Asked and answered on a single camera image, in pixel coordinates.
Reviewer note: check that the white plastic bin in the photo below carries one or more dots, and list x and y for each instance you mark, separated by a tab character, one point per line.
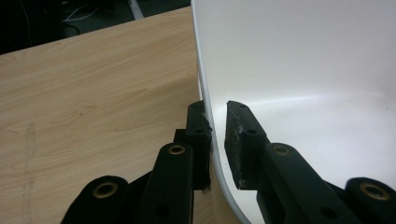
295	62

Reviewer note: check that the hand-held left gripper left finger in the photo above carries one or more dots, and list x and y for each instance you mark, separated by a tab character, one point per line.
174	180

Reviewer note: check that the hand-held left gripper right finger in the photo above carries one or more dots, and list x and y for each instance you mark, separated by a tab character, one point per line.
280	180

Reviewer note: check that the white metal desk frame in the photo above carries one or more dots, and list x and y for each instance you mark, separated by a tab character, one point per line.
136	9

